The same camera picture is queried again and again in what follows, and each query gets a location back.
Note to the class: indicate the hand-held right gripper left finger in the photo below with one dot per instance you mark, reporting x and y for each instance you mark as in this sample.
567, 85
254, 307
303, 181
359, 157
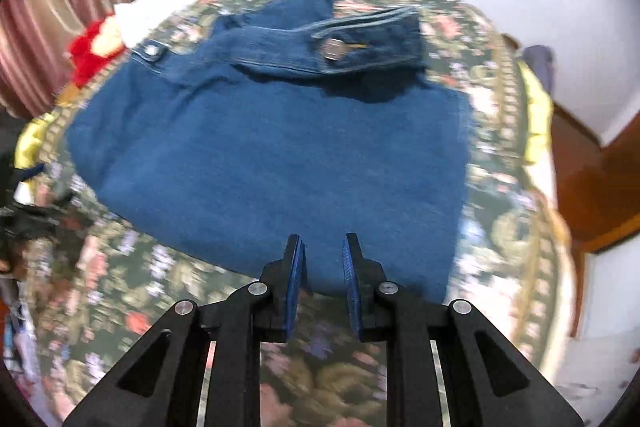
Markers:
295, 287

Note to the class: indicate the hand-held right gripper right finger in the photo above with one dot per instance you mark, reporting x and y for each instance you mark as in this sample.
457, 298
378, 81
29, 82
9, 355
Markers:
352, 292

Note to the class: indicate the blue denim jacket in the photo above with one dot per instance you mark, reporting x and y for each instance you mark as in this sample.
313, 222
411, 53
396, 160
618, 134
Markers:
260, 157

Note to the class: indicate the floral blanket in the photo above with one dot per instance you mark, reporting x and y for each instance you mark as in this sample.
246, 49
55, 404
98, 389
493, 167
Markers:
500, 207

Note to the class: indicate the red plush toy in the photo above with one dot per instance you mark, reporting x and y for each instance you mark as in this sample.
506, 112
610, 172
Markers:
90, 52

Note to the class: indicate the white cloth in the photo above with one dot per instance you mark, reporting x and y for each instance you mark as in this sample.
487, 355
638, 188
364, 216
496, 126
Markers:
150, 12

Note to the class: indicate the yellow blanket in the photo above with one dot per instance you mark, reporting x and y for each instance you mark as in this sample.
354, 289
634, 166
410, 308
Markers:
537, 117

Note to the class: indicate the grey backpack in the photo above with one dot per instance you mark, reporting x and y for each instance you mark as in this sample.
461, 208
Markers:
539, 64

